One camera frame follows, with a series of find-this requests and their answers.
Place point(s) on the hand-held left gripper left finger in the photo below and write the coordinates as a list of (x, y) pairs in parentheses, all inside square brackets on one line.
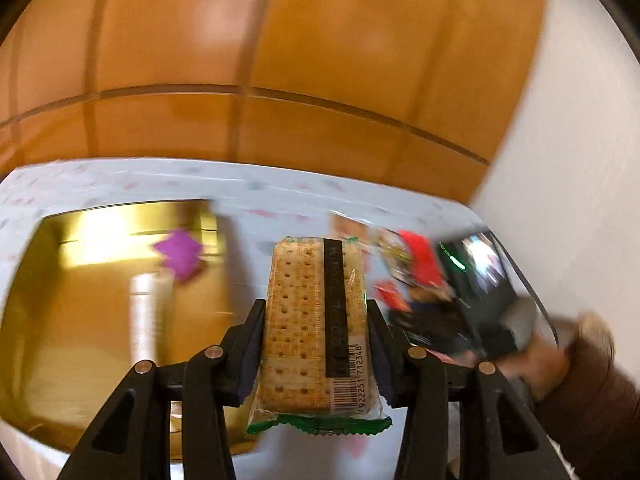
[(250, 360)]

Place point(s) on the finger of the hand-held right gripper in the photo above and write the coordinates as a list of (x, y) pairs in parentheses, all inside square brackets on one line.
[(435, 327)]

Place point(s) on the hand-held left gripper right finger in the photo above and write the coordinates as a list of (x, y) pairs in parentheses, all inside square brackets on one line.
[(382, 360)]

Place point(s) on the cracker packet with green edge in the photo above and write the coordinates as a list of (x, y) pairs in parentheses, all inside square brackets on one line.
[(300, 320)]

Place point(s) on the gold and black snack packet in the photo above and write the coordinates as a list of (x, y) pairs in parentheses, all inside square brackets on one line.
[(395, 254)]

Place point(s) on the purple snack packet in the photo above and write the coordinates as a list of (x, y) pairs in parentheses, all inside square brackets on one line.
[(180, 256)]

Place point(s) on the gold-lined tin box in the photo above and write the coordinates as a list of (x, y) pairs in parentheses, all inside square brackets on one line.
[(75, 335)]

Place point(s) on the person's right forearm brown sleeve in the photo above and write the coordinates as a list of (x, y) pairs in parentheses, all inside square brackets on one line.
[(600, 410)]

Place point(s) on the person's right hand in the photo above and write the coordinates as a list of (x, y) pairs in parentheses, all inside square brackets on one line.
[(542, 367)]

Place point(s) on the small red snack packet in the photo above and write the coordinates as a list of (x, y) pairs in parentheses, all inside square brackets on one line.
[(391, 295)]

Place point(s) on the orange-brown snack packet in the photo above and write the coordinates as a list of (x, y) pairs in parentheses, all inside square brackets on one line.
[(346, 229)]

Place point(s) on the printed tablecloth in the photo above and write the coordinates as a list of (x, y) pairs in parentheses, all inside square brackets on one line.
[(280, 200)]

